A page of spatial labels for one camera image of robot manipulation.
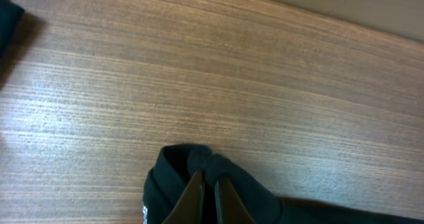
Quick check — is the black folded garment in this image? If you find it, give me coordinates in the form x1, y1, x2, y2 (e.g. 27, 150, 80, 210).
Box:
0, 0, 25, 55

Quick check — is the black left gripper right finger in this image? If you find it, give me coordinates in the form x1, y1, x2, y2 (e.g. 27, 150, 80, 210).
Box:
215, 178, 255, 224

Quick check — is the black polo shirt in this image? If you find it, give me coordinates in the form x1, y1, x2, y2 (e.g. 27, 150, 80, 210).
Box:
142, 144, 416, 224

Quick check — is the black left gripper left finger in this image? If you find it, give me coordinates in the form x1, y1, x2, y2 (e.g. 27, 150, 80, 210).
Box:
162, 171, 205, 224

